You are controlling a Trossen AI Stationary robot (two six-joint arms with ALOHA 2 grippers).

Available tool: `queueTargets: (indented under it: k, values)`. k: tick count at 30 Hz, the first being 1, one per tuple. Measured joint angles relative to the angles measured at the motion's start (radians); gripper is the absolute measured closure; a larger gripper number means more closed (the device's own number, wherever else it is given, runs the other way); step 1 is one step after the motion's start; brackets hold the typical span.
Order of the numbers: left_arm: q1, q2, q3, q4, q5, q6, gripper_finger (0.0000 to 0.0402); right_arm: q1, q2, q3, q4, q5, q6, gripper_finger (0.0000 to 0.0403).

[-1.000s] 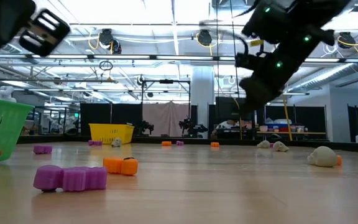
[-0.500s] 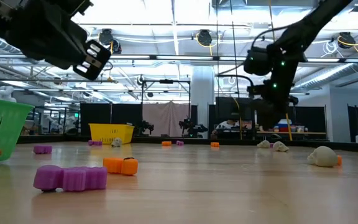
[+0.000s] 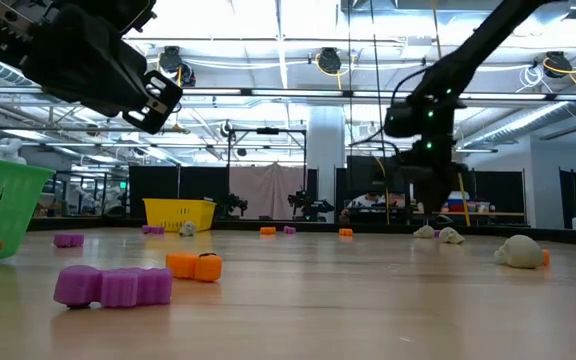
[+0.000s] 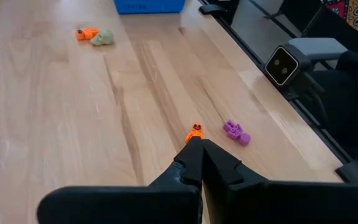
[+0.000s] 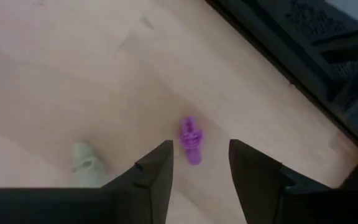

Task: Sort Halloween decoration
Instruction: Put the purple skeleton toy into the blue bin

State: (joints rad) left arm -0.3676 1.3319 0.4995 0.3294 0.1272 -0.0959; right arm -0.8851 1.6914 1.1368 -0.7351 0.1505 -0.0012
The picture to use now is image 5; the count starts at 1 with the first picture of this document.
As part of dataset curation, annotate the purple skeleton toy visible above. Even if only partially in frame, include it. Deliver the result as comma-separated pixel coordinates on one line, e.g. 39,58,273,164
178,116,204,166

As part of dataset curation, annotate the beige skull toy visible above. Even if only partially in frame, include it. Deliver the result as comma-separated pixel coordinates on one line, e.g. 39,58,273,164
71,142,110,189

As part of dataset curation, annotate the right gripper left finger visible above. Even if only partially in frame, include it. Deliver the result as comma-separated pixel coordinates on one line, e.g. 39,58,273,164
0,139,175,224

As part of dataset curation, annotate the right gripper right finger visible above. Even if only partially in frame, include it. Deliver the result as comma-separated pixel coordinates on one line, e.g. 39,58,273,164
228,139,358,224

